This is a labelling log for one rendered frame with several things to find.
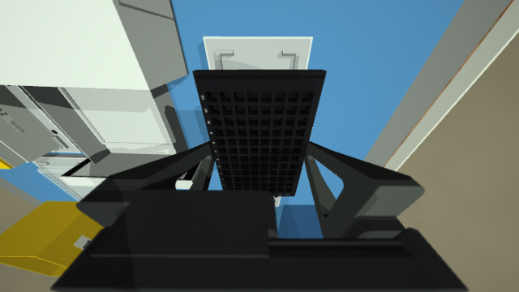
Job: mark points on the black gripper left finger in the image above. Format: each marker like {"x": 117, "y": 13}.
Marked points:
{"x": 163, "y": 174}

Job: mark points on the blue bench mat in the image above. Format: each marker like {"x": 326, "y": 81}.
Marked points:
{"x": 372, "y": 51}

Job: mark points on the yellow open-top bin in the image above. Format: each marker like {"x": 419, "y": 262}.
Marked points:
{"x": 48, "y": 239}

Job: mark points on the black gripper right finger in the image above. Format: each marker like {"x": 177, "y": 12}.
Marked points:
{"x": 369, "y": 190}

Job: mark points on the white rectangular plate with two black slots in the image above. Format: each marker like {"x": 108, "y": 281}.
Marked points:
{"x": 258, "y": 52}

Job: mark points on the blue open-top box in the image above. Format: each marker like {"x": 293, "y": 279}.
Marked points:
{"x": 299, "y": 221}

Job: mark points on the black multi-well plate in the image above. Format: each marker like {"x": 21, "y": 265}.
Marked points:
{"x": 251, "y": 117}

